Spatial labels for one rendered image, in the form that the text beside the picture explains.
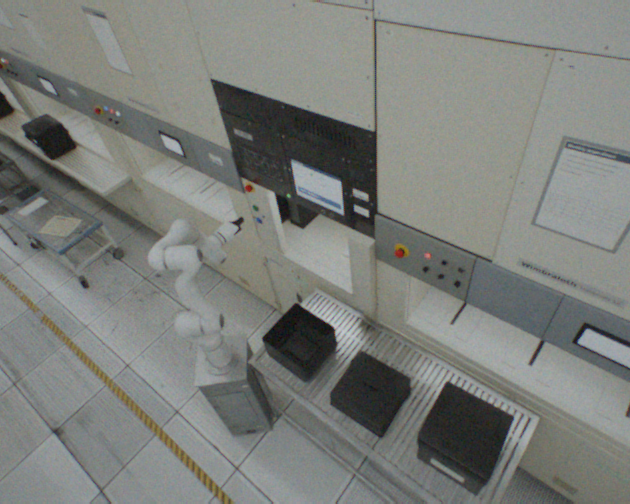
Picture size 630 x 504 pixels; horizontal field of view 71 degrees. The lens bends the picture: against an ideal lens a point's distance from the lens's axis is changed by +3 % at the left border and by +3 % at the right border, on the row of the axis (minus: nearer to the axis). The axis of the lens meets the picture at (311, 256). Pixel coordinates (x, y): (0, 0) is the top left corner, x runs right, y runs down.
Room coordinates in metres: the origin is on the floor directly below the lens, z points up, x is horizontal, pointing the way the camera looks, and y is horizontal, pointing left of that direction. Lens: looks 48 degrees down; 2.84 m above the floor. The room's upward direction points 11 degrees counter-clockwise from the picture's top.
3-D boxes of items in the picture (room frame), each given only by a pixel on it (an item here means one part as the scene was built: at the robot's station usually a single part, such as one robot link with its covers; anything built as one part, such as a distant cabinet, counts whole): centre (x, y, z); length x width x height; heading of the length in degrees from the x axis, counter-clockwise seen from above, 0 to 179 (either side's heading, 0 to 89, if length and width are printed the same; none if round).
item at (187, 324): (1.25, 0.62, 1.07); 0.19 x 0.12 x 0.24; 83
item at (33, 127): (3.63, 2.05, 0.93); 0.30 x 0.28 x 0.26; 40
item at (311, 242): (1.92, -0.31, 0.98); 0.95 x 0.88 x 1.95; 133
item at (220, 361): (1.24, 0.58, 0.85); 0.19 x 0.19 x 0.18
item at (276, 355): (1.20, 0.14, 0.85); 0.28 x 0.28 x 0.17; 42
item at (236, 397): (1.24, 0.58, 0.38); 0.28 x 0.28 x 0.76; 88
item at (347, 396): (0.89, -0.16, 0.83); 0.29 x 0.29 x 0.13; 46
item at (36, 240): (3.14, 2.16, 0.24); 0.97 x 0.52 x 0.48; 46
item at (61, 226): (2.99, 2.06, 0.47); 0.31 x 0.23 x 0.02; 64
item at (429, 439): (0.59, -0.48, 0.89); 0.29 x 0.29 x 0.25; 47
